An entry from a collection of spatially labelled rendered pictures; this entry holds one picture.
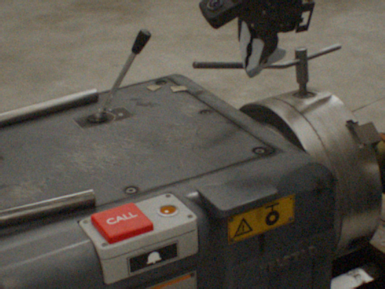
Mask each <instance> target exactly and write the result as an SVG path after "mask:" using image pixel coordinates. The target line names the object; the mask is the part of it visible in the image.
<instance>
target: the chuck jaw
mask: <svg viewBox="0 0 385 289"><path fill-rule="evenodd" d="M346 127H347V130H348V131H349V133H350V134H351V136H352V139H353V141H354V143H355V144H356V145H359V146H360V147H364V145H363V144H364V143H365V142H368V141H370V143H371V146H372V148H373V150H374V154H375V157H376V156H377V155H378V154H379V151H378V149H379V147H378V144H379V142H381V141H382V138H381V136H380V135H379V132H378V131H377V129H376V127H375V126H374V123H373V122H366V123H364V124H362V125H359V124H358V122H357V123H355V124H353V125H352V124H351V122H347V126H346Z"/></svg>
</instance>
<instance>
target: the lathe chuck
mask: <svg viewBox="0 0 385 289"><path fill-rule="evenodd" d="M307 93H310V94H312V95H313V96H311V97H309V98H297V97H295V96H294V95H296V94H299V89H298V90H297V89H295V90H294V91H290V92H287V93H284V94H278V95H275V96H271V97H269V98H274V99H277V100H281V101H284V102H285V103H287V104H288V105H291V106H292V107H293V108H294V109H295V110H296V111H299V112H300V114H301V115H302V116H304V117H305V120H306V121H308V122H309V124H310V125H311V127H313V129H314V131H315V132H316V134H317V135H318V137H319V139H320V141H321V143H322V144H323V146H324V148H325V151H326V152H327V154H328V156H329V159H330V162H331V164H332V167H333V172H334V173H335V178H336V180H337V183H338V190H339V194H340V202H341V209H342V210H341V226H340V237H339V240H338V243H337V246H336V248H335V252H334V253H333V260H334V259H337V258H339V257H343V256H344V255H347V254H349V253H352V252H353V251H357V250H359V249H361V248H362V247H364V246H366V245H367V244H368V243H369V242H370V241H371V240H372V237H373V236H374V235H375V233H376V231H377V227H378V225H379V222H380V218H381V215H382V180H381V176H380V171H379V165H378V163H377V159H376V157H375V154H374V150H373V148H372V146H371V143H370V141H368V142H365V143H364V144H363V145H364V147H360V146H359V145H358V144H357V145H356V144H355V143H354V141H353V139H352V136H351V134H350V133H349V131H348V130H347V127H346V126H347V122H351V124H352V125H353V124H355V123H357V122H359V121H358V120H357V118H356V117H355V116H354V114H353V113H352V112H351V110H350V109H349V108H348V107H347V106H346V105H345V104H344V103H343V102H342V101H341V100H339V99H338V98H337V97H336V96H334V95H333V94H331V93H329V92H328V91H325V90H323V89H319V88H317V87H308V88H307ZM356 237H363V238H362V241H360V242H359V243H358V245H356V246H354V247H352V248H347V246H348V245H349V243H350V242H352V241H353V240H354V239H355V238H356Z"/></svg>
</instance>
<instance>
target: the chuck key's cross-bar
mask: <svg viewBox="0 0 385 289"><path fill-rule="evenodd" d="M340 48H341V45H340V44H339V43H336V44H334V45H330V46H329V47H324V48H322V49H320V50H317V51H313V52H310V53H308V54H307V60H308V61H310V60H312V59H314V58H316V57H319V56H323V55H325V54H328V53H331V52H334V51H337V50H339V49H340ZM298 64H300V60H299V59H298V58H293V59H290V60H288V61H285V62H282V63H272V64H271V65H268V66H267V67H264V69H287V68H289V67H292V66H294V65H298ZM192 66H193V69H244V67H243V63H242V62H216V61H193V64H192Z"/></svg>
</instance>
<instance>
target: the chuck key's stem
mask: <svg viewBox="0 0 385 289"><path fill-rule="evenodd" d="M294 54H295V58H298V59H299V60H300V64H298V65H296V82H297V83H298V86H299V96H302V97H305V96H308V95H307V83H308V82H309V75H308V62H307V47H305V46H298V47H296V48H295V49H294Z"/></svg>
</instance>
